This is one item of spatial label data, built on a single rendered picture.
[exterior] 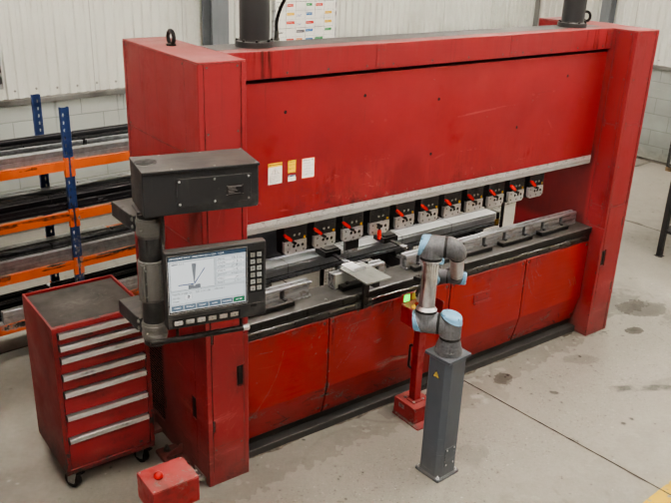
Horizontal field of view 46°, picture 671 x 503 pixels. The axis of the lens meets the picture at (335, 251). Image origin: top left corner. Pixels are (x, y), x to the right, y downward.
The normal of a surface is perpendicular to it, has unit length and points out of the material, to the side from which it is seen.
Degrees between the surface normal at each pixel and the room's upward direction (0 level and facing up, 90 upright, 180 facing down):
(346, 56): 90
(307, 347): 90
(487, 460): 0
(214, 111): 90
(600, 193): 90
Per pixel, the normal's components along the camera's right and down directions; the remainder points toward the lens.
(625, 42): -0.81, 0.20
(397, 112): 0.59, 0.32
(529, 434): 0.04, -0.92
